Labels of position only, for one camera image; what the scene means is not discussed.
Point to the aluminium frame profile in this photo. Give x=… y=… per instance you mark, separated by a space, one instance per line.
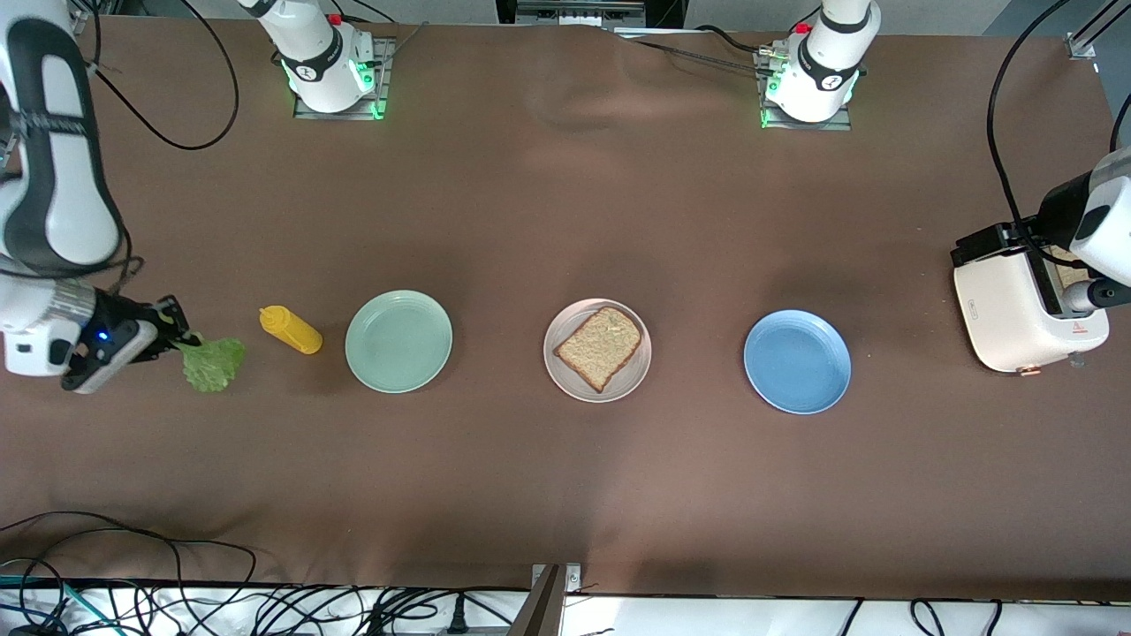
x=1080 y=46

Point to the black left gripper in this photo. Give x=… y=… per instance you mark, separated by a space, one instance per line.
x=1058 y=208

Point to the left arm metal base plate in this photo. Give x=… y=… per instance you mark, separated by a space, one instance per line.
x=795 y=125

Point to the mint green plate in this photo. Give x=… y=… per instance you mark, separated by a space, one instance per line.
x=398 y=344

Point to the blue plate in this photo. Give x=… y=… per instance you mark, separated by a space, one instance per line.
x=795 y=362

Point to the green lettuce leaf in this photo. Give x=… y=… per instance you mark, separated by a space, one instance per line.
x=216 y=367

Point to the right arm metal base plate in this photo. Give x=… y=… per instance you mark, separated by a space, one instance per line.
x=382 y=84

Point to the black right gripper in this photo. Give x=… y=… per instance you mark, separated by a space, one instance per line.
x=117 y=312

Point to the black electronics box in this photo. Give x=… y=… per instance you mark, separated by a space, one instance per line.
x=530 y=11

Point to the yellow mustard squeeze bottle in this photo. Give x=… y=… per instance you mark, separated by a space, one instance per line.
x=296 y=334

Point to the cream white toaster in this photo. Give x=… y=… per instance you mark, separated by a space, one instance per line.
x=998 y=318

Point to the beige plate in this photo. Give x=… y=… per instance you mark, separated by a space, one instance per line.
x=638 y=371

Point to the black power plug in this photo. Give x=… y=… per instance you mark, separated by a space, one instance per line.
x=457 y=618

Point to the grey metal bracket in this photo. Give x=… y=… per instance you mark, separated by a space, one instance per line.
x=548 y=609

